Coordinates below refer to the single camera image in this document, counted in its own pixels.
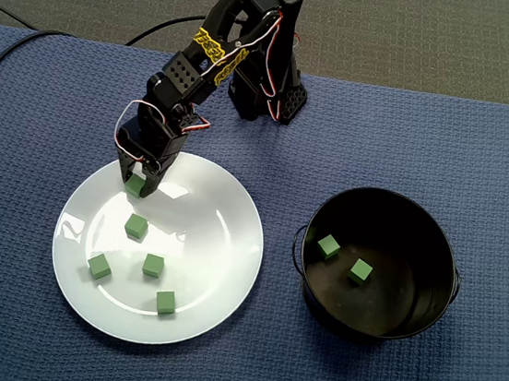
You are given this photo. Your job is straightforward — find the black metal bucket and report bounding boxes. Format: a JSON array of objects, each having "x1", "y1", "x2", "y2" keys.
[{"x1": 282, "y1": 178, "x2": 472, "y2": 353}]

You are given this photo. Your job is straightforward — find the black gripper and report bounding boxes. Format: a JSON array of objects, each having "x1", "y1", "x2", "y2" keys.
[{"x1": 109, "y1": 102, "x2": 187, "y2": 204}]

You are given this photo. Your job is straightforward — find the white round plate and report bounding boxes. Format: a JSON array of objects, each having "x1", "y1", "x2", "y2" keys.
[{"x1": 41, "y1": 137, "x2": 276, "y2": 358}]

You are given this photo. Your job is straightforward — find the blue waffle weave cloth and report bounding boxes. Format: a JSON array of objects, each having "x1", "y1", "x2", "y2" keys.
[{"x1": 0, "y1": 24, "x2": 509, "y2": 381}]

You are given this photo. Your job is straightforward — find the green cube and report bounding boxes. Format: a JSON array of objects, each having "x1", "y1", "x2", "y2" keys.
[
  {"x1": 314, "y1": 232, "x2": 343, "y2": 261},
  {"x1": 153, "y1": 288, "x2": 178, "y2": 317},
  {"x1": 123, "y1": 172, "x2": 147, "y2": 200},
  {"x1": 85, "y1": 251, "x2": 114, "y2": 282},
  {"x1": 123, "y1": 212, "x2": 149, "y2": 240},
  {"x1": 347, "y1": 256, "x2": 375, "y2": 289},
  {"x1": 140, "y1": 252, "x2": 167, "y2": 280}
]

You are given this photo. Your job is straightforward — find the white red servo wire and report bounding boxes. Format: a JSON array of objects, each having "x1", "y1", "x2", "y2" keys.
[
  {"x1": 112, "y1": 97, "x2": 164, "y2": 165},
  {"x1": 197, "y1": 3, "x2": 287, "y2": 92}
]

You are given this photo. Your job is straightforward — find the thin black cable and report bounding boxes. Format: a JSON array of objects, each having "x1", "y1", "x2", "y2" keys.
[
  {"x1": 124, "y1": 5, "x2": 208, "y2": 57},
  {"x1": 0, "y1": 0, "x2": 40, "y2": 30}
]

